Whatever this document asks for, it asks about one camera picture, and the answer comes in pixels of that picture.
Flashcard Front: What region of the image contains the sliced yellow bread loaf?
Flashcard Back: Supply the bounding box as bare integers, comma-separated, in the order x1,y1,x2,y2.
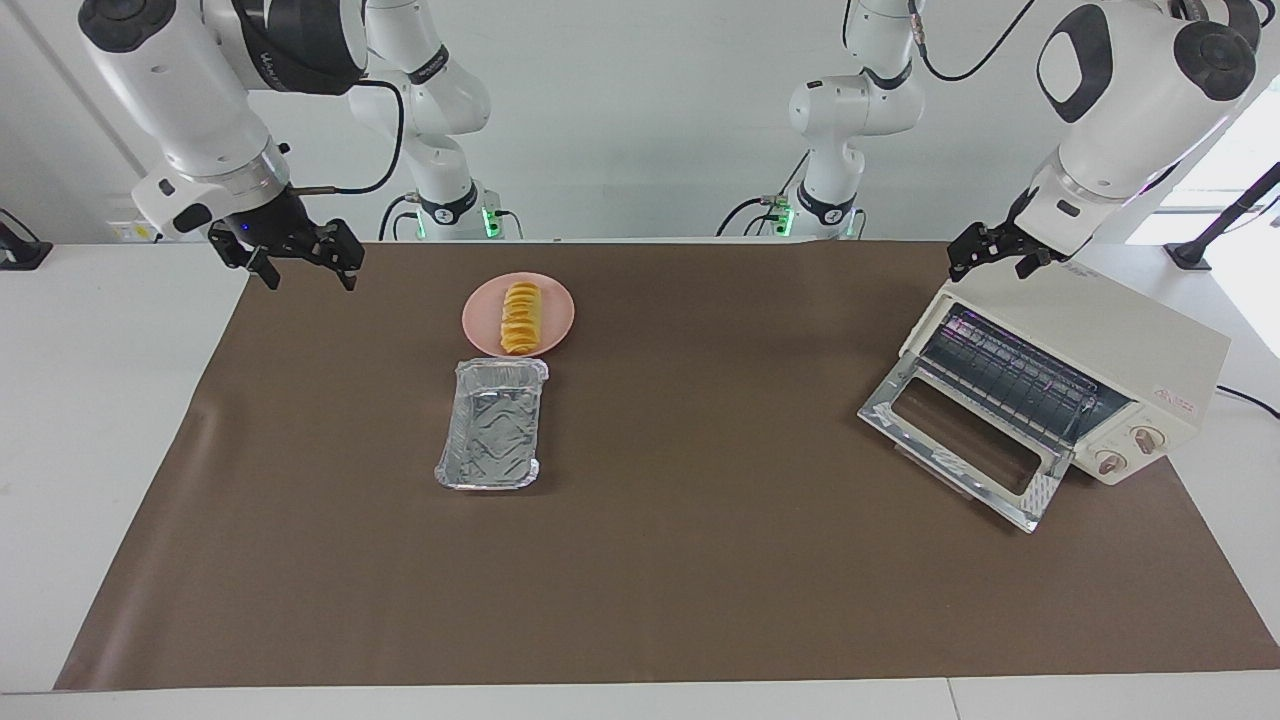
500,283,543,356

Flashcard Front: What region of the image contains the aluminium foil baking tray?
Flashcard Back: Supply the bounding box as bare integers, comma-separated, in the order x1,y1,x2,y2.
434,357,550,492

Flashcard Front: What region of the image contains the metal oven rack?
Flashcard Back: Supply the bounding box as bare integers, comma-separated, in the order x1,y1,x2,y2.
925,305,1126,443

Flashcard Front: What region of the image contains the cream toaster oven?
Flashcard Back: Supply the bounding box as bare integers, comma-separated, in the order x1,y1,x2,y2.
857,262,1233,534

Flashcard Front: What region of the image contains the glass oven door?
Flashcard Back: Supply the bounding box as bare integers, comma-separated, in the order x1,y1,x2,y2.
857,352,1073,534

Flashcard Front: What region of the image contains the black stand pole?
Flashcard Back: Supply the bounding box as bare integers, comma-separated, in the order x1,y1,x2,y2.
1165,160,1280,271

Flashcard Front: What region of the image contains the pink round plate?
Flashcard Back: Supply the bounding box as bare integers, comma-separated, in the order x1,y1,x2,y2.
461,271,577,359

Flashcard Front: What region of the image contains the brown table mat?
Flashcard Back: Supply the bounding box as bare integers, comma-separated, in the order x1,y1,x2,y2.
53,240,1280,691

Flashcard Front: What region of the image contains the black right base cable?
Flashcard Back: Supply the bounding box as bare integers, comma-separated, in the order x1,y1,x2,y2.
377,192,426,242

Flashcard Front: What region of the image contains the black base cable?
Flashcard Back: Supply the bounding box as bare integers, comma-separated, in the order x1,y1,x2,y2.
715,150,813,239
377,192,426,242

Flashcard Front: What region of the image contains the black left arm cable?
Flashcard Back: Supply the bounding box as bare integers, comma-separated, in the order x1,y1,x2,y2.
908,0,1038,84

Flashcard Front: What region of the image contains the black left base cable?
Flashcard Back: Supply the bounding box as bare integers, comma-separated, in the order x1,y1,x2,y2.
715,150,813,239

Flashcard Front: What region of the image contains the black clamp mount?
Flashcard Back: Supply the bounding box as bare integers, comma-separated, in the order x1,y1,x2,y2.
0,208,54,271

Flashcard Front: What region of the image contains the black oven power cord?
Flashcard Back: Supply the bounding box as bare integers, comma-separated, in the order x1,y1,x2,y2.
1215,384,1280,421

